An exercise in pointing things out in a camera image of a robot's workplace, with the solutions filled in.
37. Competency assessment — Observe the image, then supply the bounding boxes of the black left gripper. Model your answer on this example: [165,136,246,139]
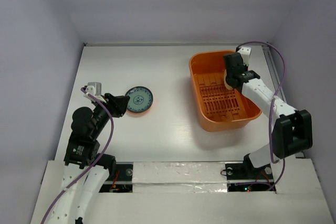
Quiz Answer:
[91,92,130,137]

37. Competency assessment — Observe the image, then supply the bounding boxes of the pale green rimmed plate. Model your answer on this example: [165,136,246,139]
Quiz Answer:
[224,70,233,90]

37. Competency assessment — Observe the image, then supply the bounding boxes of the orange red plate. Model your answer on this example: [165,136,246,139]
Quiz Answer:
[126,108,152,118]

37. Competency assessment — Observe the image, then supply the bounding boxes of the blue floral patterned plate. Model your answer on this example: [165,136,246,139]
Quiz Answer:
[125,86,153,114]

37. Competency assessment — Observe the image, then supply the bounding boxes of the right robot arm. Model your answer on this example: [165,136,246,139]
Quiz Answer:
[223,48,313,179]

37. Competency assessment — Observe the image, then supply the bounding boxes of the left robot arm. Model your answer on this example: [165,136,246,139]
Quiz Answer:
[41,91,130,223]

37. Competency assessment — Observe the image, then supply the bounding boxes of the orange plastic dish rack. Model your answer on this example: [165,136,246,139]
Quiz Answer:
[189,50,261,132]

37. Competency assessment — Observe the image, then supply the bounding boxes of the silver foil tape strip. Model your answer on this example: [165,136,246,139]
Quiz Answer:
[132,162,227,194]

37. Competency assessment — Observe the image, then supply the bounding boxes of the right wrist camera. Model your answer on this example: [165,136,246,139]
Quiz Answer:
[236,46,251,66]

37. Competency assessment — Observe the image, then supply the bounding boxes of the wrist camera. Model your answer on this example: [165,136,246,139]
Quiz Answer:
[236,46,251,66]
[81,82,102,97]

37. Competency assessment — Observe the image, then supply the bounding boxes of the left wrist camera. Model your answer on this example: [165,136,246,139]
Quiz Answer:
[81,82,102,97]

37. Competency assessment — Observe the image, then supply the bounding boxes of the aluminium side rail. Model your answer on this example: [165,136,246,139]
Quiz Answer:
[263,42,311,164]

